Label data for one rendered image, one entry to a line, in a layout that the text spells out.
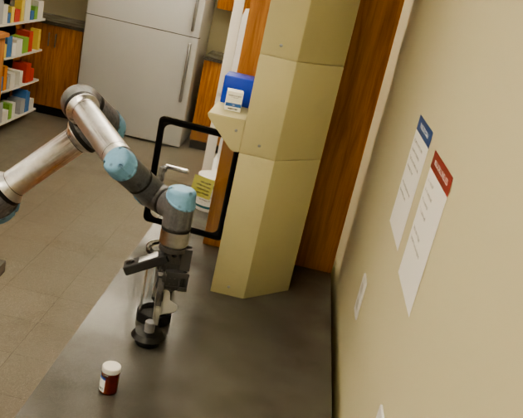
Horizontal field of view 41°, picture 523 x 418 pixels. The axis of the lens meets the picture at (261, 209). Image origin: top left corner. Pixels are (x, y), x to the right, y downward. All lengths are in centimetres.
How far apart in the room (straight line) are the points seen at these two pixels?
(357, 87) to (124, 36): 498
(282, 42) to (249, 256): 67
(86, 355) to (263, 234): 68
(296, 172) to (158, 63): 506
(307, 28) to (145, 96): 527
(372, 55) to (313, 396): 115
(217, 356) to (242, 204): 49
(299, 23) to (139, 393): 108
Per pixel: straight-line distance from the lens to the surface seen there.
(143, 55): 717
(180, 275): 180
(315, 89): 211
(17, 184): 219
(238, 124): 207
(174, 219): 173
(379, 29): 240
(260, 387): 185
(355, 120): 243
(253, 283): 225
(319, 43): 207
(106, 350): 188
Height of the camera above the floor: 195
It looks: 19 degrees down
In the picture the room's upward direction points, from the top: 13 degrees clockwise
